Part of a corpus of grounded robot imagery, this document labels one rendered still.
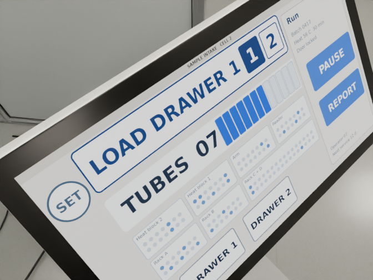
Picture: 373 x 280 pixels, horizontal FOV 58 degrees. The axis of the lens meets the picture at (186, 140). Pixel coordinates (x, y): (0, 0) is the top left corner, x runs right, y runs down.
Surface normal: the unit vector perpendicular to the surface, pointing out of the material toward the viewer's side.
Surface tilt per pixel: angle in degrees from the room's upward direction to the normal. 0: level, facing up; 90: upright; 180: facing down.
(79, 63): 90
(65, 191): 50
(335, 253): 0
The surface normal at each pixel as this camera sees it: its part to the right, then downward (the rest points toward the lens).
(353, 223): -0.02, -0.52
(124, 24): -0.12, 0.84
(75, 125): 0.50, 0.14
